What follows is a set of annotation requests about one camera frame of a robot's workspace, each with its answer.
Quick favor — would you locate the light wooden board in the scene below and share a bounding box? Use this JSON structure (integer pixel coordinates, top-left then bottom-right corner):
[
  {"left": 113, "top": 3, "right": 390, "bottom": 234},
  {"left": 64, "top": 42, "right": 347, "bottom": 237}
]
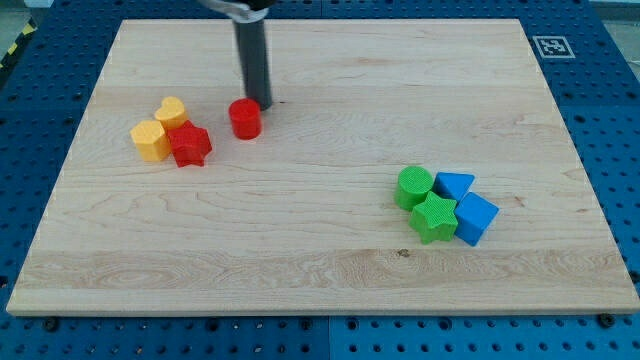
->
[{"left": 7, "top": 19, "right": 639, "bottom": 317}]

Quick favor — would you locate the green star block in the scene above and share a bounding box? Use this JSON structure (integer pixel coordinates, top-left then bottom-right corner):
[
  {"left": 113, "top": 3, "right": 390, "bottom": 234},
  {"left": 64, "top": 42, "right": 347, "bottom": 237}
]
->
[{"left": 409, "top": 192, "right": 458, "bottom": 245}]

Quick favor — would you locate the red cylinder block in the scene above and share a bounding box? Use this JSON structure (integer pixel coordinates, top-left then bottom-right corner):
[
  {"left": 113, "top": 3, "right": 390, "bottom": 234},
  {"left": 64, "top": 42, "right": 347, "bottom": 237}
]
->
[{"left": 228, "top": 98, "right": 262, "bottom": 140}]

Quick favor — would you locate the red star block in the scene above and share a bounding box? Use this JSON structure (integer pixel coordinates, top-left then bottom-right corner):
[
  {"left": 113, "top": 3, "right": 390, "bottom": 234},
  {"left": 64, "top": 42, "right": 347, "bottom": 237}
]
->
[{"left": 168, "top": 120, "right": 213, "bottom": 167}]

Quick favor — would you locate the white fiducial marker tag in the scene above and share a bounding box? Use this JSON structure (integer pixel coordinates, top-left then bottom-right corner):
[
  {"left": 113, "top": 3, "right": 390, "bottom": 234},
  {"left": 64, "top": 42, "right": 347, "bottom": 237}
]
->
[{"left": 532, "top": 35, "right": 575, "bottom": 59}]

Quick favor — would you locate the blue triangle block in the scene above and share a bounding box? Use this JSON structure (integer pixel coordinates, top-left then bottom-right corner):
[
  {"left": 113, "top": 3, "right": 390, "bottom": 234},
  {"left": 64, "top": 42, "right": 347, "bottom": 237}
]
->
[{"left": 433, "top": 172, "right": 475, "bottom": 202}]

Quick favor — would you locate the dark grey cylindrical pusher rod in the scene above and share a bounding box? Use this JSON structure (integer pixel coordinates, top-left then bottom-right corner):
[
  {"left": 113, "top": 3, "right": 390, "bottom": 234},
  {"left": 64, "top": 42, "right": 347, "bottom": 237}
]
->
[{"left": 233, "top": 20, "right": 273, "bottom": 110}]

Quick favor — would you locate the yellow heart block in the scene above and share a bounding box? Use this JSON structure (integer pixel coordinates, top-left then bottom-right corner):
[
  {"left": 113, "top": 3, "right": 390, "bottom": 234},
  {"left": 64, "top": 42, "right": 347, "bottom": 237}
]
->
[{"left": 154, "top": 96, "right": 189, "bottom": 130}]

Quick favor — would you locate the green cylinder block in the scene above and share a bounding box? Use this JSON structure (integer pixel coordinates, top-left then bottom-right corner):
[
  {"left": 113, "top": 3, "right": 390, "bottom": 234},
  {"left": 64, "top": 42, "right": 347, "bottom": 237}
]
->
[{"left": 394, "top": 166, "right": 434, "bottom": 211}]

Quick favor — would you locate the yellow pentagon block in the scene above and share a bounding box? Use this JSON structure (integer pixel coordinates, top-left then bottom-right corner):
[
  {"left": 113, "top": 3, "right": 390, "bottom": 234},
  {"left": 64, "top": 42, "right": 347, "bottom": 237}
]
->
[{"left": 130, "top": 120, "right": 171, "bottom": 162}]

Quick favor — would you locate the silver clamp on rod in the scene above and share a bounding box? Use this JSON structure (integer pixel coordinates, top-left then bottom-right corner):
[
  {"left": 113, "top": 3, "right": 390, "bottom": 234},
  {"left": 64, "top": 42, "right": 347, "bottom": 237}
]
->
[{"left": 197, "top": 0, "right": 276, "bottom": 23}]

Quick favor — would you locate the blue cube block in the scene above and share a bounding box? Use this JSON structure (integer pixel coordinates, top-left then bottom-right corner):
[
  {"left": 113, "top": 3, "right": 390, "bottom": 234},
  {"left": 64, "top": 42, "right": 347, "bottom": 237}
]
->
[{"left": 454, "top": 192, "right": 499, "bottom": 246}]

